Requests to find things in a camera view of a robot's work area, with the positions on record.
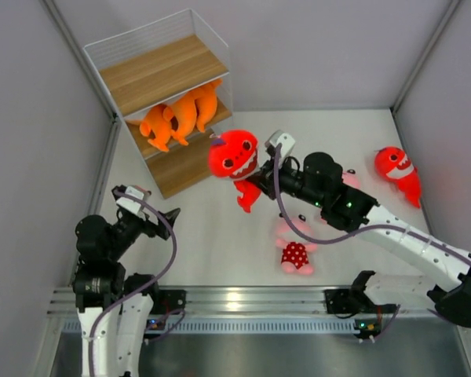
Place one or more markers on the pink frog plush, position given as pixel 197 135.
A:
pixel 295 250
pixel 350 178

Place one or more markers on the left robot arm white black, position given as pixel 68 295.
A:
pixel 112 307

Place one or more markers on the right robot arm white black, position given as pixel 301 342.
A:
pixel 444 283

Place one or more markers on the white wire wooden shelf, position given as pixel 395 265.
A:
pixel 170 84

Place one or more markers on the orange shark plush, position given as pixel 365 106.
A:
pixel 155 128
pixel 207 104
pixel 185 112

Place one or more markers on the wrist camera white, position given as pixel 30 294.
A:
pixel 131 198
pixel 283 139

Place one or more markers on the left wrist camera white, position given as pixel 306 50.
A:
pixel 131 198

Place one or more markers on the pink frog plush front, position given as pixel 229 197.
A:
pixel 295 250

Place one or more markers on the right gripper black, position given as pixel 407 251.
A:
pixel 265 179

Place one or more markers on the red shark plush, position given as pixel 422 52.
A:
pixel 233 155
pixel 394 165

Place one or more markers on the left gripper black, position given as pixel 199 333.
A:
pixel 151 229

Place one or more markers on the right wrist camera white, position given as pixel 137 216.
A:
pixel 283 139

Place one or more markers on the pink frog plush rear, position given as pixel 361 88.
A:
pixel 350 178

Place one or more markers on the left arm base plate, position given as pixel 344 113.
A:
pixel 167 313

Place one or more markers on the aluminium rail frame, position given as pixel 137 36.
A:
pixel 246 310

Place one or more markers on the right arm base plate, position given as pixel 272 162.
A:
pixel 370 320

